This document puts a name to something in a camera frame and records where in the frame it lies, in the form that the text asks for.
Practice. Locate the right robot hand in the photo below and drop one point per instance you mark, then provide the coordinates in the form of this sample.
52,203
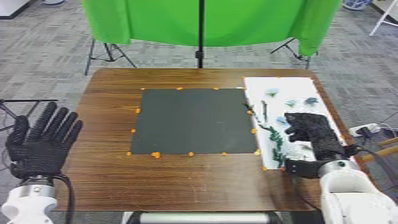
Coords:
313,128

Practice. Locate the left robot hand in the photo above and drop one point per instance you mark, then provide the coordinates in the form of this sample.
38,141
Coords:
41,146

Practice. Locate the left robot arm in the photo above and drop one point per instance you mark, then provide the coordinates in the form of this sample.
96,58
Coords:
29,203

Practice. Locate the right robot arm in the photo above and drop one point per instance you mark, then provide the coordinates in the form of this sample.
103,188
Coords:
356,196

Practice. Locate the white power strip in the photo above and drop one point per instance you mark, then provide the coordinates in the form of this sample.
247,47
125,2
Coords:
363,129

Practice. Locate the dark blue flower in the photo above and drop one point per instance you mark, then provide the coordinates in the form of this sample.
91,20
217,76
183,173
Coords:
311,100

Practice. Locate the black metal stand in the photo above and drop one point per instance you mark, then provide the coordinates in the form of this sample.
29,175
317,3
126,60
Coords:
23,106

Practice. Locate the wooden chair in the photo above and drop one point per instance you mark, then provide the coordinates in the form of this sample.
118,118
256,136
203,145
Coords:
379,151

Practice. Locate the white sheet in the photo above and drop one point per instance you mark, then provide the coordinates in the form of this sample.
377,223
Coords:
285,85

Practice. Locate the dark mat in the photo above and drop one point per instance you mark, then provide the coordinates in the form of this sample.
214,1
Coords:
192,121

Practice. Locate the black tripod stand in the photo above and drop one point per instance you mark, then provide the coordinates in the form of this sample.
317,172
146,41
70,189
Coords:
294,50
109,55

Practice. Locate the pale grey bar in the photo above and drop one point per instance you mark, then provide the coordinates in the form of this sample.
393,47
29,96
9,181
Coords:
205,218

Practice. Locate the black upright pole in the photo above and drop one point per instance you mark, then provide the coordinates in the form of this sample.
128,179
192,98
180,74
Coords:
201,33

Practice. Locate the white stand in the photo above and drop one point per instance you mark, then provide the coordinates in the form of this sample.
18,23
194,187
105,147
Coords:
386,18

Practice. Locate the blue and white vase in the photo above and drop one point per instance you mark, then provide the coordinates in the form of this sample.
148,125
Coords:
356,4

